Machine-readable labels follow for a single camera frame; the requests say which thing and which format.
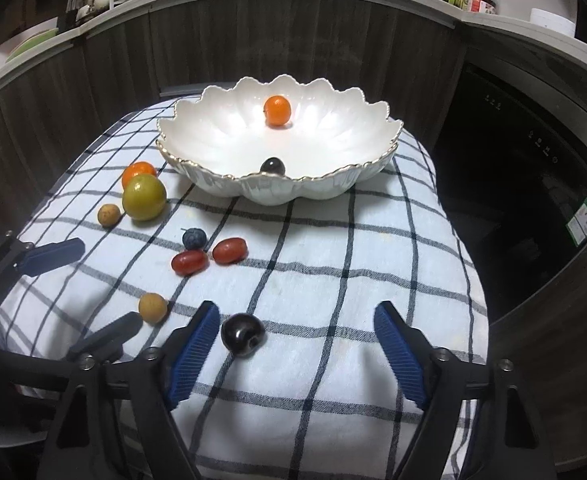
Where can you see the green plate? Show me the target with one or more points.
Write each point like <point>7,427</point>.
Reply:
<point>30,42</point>

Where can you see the dark wooden cabinet fronts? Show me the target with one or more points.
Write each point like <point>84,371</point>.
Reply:
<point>298,35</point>

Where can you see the white round container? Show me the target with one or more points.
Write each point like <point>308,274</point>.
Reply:
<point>553,21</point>

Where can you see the dark cherry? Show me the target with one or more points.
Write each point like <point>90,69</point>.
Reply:
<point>273,165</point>
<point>242,335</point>

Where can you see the black built-in dishwasher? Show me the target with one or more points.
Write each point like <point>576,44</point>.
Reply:
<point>513,160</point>

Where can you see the orange tangerine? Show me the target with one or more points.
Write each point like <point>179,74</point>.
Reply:
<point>278,110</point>
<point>137,169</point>

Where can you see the blueberry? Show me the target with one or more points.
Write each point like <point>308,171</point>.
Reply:
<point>194,238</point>

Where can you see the white checked cloth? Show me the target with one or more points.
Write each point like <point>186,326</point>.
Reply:
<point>323,270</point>

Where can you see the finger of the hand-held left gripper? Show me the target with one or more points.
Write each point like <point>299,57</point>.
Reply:
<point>110,332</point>
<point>53,255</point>

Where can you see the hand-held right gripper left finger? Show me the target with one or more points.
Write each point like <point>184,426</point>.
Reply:
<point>193,355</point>

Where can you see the tan longan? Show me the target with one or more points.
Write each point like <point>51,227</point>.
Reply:
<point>108,215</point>
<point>152,308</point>

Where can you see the red grape tomato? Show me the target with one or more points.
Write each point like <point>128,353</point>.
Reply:
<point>190,262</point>
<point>230,250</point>

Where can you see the white scalloped bowl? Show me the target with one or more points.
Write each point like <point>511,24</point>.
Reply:
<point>223,130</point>

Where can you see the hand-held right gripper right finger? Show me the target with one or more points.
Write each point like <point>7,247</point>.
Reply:
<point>401,355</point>

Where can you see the green round plum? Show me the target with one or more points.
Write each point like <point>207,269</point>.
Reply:
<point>144,197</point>

